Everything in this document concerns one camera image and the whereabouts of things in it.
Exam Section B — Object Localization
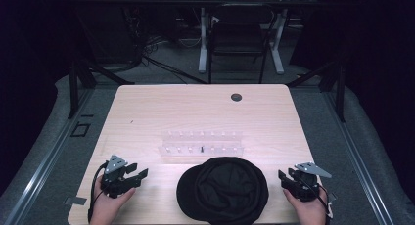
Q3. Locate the person's left hand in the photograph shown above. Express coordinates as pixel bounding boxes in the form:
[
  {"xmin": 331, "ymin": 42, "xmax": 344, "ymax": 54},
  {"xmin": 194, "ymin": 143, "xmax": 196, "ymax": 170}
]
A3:
[{"xmin": 89, "ymin": 175, "xmax": 137, "ymax": 225}]

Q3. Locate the clear acrylic rack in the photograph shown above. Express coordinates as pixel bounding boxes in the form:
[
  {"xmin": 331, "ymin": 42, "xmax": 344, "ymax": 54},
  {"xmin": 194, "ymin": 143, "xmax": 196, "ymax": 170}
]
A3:
[{"xmin": 158, "ymin": 130, "xmax": 245, "ymax": 158}]

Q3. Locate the white desk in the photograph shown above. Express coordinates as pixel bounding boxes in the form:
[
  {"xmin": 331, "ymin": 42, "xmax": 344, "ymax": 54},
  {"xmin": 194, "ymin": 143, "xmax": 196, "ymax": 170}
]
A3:
[{"xmin": 179, "ymin": 0, "xmax": 328, "ymax": 75}]

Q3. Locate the bundle of floor cables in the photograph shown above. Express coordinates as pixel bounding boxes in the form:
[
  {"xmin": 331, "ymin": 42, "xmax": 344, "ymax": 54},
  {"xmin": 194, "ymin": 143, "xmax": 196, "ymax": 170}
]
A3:
[{"xmin": 121, "ymin": 6, "xmax": 209, "ymax": 85}]

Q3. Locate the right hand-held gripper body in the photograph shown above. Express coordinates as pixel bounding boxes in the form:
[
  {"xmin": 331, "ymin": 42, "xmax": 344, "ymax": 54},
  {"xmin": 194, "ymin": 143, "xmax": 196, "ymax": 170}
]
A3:
[{"xmin": 282, "ymin": 161, "xmax": 333, "ymax": 203}]

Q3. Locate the person's right hand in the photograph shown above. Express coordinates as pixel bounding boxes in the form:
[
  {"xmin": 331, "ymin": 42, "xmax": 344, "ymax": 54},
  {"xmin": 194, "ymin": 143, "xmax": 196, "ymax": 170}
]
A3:
[{"xmin": 283, "ymin": 185, "xmax": 331, "ymax": 225}]

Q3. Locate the black metal stand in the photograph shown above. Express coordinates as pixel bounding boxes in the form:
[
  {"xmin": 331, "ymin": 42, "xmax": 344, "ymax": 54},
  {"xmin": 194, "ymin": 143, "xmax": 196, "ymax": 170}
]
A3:
[
  {"xmin": 67, "ymin": 60, "xmax": 135, "ymax": 119},
  {"xmin": 286, "ymin": 60, "xmax": 346, "ymax": 123}
]

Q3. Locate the black chair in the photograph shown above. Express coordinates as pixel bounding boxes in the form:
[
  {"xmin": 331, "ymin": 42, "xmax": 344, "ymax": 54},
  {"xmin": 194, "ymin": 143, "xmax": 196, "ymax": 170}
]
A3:
[{"xmin": 207, "ymin": 3, "xmax": 277, "ymax": 85}]

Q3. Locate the grey tape strip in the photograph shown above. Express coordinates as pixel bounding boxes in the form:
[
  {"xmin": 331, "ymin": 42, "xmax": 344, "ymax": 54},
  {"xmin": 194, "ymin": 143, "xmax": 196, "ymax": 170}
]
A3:
[{"xmin": 63, "ymin": 196, "xmax": 88, "ymax": 206}]

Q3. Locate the black cap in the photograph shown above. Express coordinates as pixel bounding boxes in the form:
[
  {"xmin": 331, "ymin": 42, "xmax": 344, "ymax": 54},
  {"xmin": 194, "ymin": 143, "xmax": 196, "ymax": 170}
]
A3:
[{"xmin": 176, "ymin": 156, "xmax": 270, "ymax": 225}]

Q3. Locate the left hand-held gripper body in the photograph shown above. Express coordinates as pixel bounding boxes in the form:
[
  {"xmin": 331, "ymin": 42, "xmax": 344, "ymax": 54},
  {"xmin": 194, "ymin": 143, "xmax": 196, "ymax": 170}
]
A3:
[{"xmin": 100, "ymin": 155, "xmax": 142, "ymax": 200}]

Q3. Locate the black tape square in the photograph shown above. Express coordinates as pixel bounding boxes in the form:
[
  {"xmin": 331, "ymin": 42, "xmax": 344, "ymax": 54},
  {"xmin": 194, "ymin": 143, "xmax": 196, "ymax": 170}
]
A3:
[{"xmin": 69, "ymin": 121, "xmax": 91, "ymax": 138}]

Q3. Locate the black cable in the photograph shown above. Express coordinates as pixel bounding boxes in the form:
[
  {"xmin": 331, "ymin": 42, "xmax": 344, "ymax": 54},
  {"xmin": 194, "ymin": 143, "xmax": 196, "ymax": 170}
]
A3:
[
  {"xmin": 304, "ymin": 177, "xmax": 333, "ymax": 219},
  {"xmin": 87, "ymin": 161, "xmax": 110, "ymax": 223}
]

